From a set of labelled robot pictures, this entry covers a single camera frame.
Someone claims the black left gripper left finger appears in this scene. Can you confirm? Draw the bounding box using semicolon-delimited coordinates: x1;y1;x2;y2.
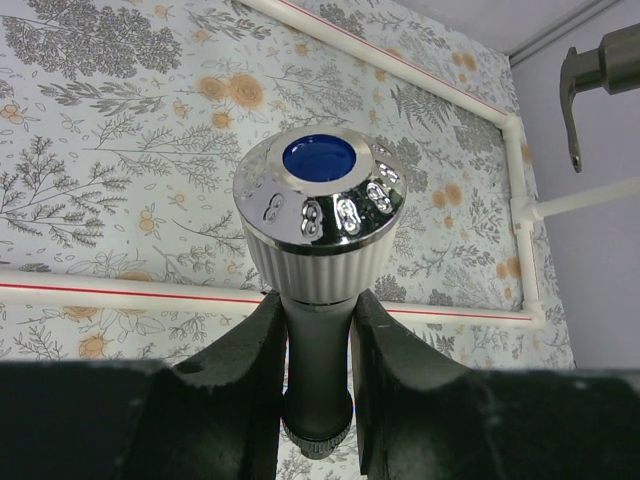
119;293;287;479

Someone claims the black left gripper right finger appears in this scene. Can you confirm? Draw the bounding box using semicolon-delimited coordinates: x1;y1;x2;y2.
352;291;500;479

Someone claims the white pipe frame red stripe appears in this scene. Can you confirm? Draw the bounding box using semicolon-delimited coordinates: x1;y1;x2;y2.
1;1;639;329

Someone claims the floral patterned table mat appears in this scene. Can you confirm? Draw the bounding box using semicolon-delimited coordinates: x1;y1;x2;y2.
1;1;573;479

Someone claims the dark grey lever faucet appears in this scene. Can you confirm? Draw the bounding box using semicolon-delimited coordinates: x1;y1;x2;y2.
559;24;640;173

